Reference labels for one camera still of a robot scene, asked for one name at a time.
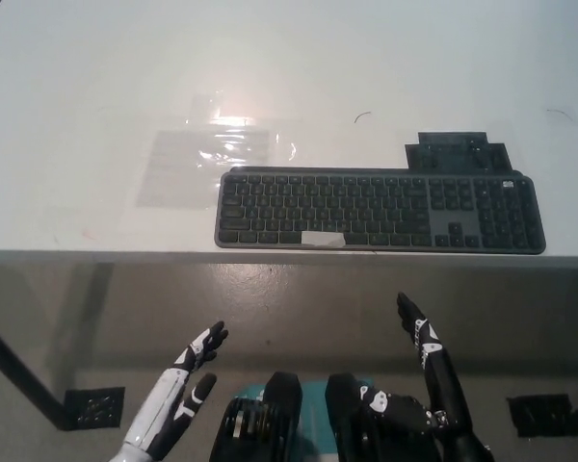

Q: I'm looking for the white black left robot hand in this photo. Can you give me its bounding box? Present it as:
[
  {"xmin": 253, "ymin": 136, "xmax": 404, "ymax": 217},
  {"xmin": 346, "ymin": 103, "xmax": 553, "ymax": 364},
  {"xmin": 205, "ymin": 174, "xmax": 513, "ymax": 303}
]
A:
[{"xmin": 122, "ymin": 321, "xmax": 230, "ymax": 461}]

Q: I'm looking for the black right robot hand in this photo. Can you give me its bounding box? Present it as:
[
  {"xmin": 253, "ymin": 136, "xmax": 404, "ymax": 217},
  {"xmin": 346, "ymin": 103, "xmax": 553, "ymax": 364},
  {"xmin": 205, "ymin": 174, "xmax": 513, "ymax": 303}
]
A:
[{"xmin": 358, "ymin": 291, "xmax": 476, "ymax": 437}]

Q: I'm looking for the black teal robot torso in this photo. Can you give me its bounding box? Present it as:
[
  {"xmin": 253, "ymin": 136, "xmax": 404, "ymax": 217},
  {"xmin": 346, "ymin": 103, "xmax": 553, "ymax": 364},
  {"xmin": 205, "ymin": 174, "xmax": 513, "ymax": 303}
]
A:
[{"xmin": 209, "ymin": 370, "xmax": 439, "ymax": 462}]

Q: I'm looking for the black metal table leg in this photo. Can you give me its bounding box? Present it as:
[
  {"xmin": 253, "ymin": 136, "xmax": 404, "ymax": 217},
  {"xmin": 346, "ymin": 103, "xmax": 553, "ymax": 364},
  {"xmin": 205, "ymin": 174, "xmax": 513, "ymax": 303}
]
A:
[{"xmin": 0, "ymin": 313, "xmax": 77, "ymax": 432}]

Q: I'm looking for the white tape strip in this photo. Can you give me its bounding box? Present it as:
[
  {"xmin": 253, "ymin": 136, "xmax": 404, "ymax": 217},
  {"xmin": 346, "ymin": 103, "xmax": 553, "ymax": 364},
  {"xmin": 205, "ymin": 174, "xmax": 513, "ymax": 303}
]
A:
[{"xmin": 301, "ymin": 230, "xmax": 346, "ymax": 248}]

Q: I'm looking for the clear plastic tape sheet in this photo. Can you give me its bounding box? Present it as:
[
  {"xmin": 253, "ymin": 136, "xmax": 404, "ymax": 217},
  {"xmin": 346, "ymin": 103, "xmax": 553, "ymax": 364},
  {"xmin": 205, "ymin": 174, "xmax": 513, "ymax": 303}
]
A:
[{"xmin": 134, "ymin": 93, "xmax": 302, "ymax": 210}]

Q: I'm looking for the dark grey wireless keyboard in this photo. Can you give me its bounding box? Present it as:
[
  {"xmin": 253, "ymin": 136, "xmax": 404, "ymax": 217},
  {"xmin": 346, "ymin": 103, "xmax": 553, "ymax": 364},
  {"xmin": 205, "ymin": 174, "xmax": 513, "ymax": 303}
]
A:
[{"xmin": 214, "ymin": 166, "xmax": 548, "ymax": 255}]

